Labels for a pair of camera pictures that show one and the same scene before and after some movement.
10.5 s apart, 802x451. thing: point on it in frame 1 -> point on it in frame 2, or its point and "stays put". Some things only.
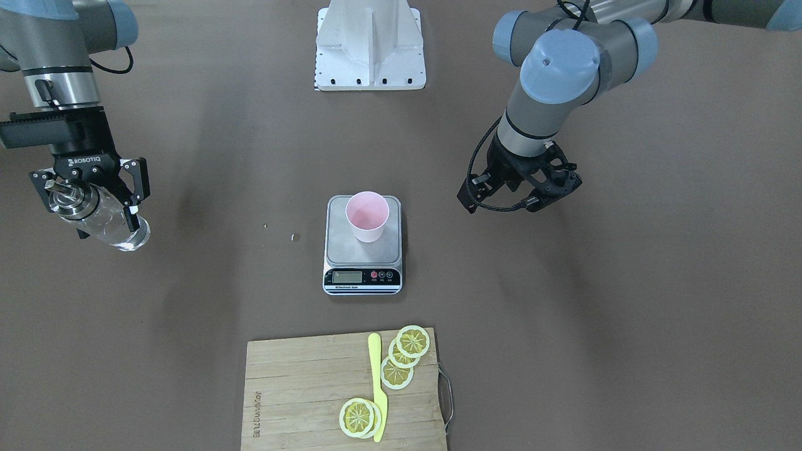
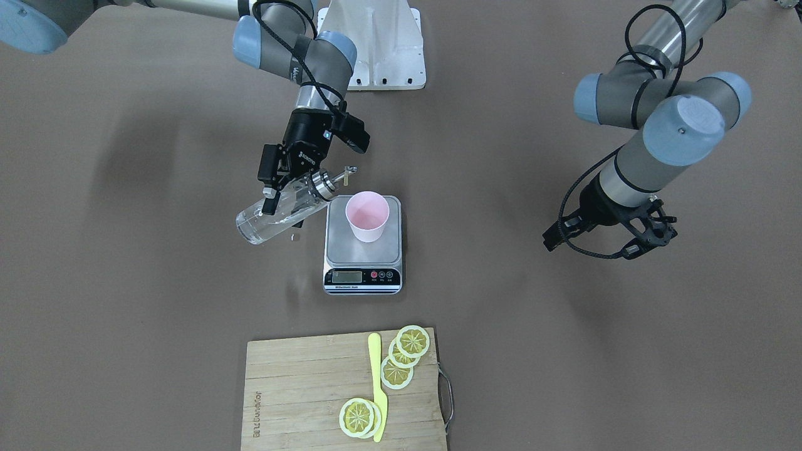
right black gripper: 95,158 -> 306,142
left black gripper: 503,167 -> 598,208
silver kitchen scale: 354,267 stays put
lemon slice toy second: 413,341 stays put
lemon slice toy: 356,417 stays put
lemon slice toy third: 398,359 stays put
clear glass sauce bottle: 100,213 -> 299,201
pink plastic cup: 368,212 stays put
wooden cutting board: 295,389 stays put
